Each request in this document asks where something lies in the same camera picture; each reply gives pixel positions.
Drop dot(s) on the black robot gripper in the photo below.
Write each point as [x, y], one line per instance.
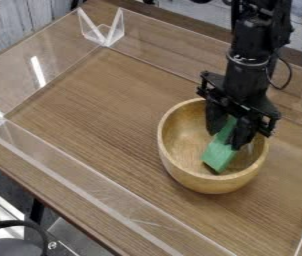
[236, 94]

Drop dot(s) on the green rectangular block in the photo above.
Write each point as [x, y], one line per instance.
[219, 153]

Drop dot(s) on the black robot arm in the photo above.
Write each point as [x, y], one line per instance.
[260, 27]

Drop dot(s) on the brown wooden bowl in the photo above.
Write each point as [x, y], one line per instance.
[181, 141]

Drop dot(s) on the clear acrylic tray walls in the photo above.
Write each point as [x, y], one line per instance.
[85, 87]

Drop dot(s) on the black table leg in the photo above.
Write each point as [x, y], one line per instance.
[36, 211]

